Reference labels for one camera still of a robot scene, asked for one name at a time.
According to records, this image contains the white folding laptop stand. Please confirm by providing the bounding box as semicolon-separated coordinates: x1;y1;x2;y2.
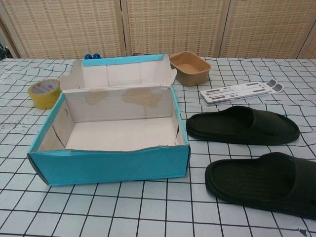
199;79;284;107

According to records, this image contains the black rubber slipper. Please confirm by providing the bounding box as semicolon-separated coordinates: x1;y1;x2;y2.
185;105;301;149
204;152;316;220

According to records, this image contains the bamboo folding screen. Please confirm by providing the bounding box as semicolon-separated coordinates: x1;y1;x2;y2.
0;0;316;60

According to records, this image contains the teal cardboard shoe box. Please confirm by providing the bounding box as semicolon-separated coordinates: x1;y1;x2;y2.
26;53;191;186

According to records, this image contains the yellow packing tape roll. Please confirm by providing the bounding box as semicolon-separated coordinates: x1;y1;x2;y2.
27;79;62;110

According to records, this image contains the brown paper food tray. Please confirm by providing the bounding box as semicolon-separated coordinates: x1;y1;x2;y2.
169;51;212;87

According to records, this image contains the blue toy building block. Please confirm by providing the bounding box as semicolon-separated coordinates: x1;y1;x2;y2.
83;52;102;60

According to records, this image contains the white black checked tablecloth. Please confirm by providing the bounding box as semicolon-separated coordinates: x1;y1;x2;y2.
0;57;316;237

